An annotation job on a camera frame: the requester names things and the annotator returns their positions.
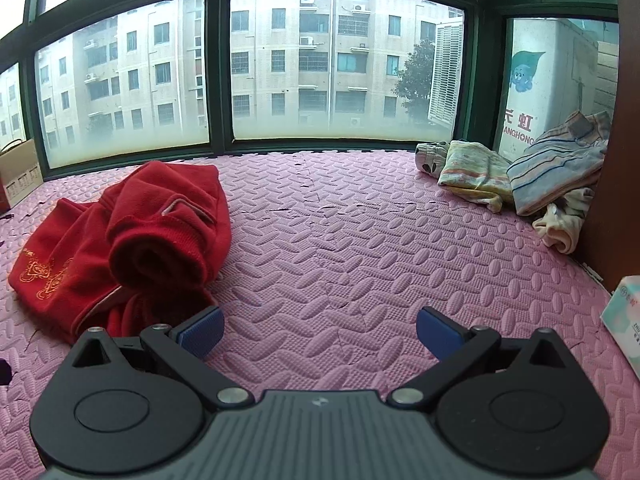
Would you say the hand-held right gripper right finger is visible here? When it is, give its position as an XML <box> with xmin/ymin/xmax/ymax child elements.
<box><xmin>386</xmin><ymin>305</ymin><xmax>571</xmax><ymax>408</ymax></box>

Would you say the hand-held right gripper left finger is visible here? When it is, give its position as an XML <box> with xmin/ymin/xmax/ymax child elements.
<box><xmin>67</xmin><ymin>307</ymin><xmax>256</xmax><ymax>409</ymax></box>

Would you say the red sweater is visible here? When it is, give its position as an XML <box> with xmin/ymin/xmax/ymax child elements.
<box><xmin>7</xmin><ymin>161</ymin><xmax>234</xmax><ymax>347</ymax></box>

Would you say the pink foam floor mat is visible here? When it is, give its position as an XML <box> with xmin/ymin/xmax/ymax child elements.
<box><xmin>0</xmin><ymin>147</ymin><xmax>640</xmax><ymax>480</ymax></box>

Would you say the cream garment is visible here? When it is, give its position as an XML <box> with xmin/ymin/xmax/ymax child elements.
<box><xmin>531</xmin><ymin>186</ymin><xmax>596</xmax><ymax>256</ymax></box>

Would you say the yellow striped garment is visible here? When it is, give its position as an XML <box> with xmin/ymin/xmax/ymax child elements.
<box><xmin>437</xmin><ymin>140</ymin><xmax>516</xmax><ymax>214</ymax></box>

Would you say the grey patterned garment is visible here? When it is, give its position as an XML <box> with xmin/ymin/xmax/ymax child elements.
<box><xmin>415</xmin><ymin>141</ymin><xmax>451</xmax><ymax>176</ymax></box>

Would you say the white tissue pack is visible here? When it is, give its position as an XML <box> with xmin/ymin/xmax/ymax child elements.
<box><xmin>600</xmin><ymin>275</ymin><xmax>640</xmax><ymax>382</ymax></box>

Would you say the blue striped shirt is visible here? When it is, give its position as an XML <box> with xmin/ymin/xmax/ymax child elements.
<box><xmin>506</xmin><ymin>110</ymin><xmax>614</xmax><ymax>217</ymax></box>

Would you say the dark wooden cabinet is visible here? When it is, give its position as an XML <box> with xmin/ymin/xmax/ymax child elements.
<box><xmin>570</xmin><ymin>0</ymin><xmax>640</xmax><ymax>297</ymax></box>

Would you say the brown cardboard box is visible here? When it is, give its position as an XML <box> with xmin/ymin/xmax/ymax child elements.
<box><xmin>0</xmin><ymin>137</ymin><xmax>44</xmax><ymax>211</ymax></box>

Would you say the green tree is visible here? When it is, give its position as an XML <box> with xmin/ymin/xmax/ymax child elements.
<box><xmin>395</xmin><ymin>40</ymin><xmax>436</xmax><ymax>124</ymax></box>

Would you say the white louvred shutter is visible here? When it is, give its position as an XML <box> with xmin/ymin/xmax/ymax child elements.
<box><xmin>427</xmin><ymin>16</ymin><xmax>466</xmax><ymax>126</ymax></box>

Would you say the beige apartment building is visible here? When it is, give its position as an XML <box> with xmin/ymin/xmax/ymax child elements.
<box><xmin>0</xmin><ymin>0</ymin><xmax>464</xmax><ymax>163</ymax></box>

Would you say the white printed appliance box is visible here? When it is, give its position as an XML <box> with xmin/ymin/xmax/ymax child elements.
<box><xmin>492</xmin><ymin>17</ymin><xmax>621</xmax><ymax>166</ymax></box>

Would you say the green window frame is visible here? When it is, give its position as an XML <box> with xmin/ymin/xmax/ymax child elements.
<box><xmin>0</xmin><ymin>0</ymin><xmax>622</xmax><ymax>172</ymax></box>

